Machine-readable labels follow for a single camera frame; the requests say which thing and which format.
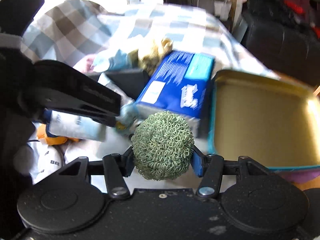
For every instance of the checkered tablecloth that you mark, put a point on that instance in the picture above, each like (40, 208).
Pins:
(77, 28)

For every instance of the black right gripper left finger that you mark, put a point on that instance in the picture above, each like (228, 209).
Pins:
(119, 164)

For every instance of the potted plant white pot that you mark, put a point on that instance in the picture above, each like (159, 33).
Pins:
(222, 9)

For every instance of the blue face mask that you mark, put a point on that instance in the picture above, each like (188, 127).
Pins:
(111, 60)

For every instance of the orange navy cloth bundle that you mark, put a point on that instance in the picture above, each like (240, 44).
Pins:
(45, 137)

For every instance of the black leather sofa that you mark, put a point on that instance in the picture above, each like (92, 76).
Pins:
(284, 36)

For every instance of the purple mat under tray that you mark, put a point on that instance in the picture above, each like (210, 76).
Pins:
(299, 177)

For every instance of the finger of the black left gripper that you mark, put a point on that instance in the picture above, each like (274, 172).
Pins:
(61, 88)

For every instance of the gold metal tin tray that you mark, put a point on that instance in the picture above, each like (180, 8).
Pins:
(274, 122)

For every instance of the blue Tempo tissue pack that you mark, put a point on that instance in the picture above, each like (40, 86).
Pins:
(178, 85)

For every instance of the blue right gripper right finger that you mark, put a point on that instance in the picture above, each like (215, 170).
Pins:
(203, 163)

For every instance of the green mesh scrubber ball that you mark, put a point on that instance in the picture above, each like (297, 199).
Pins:
(163, 146)

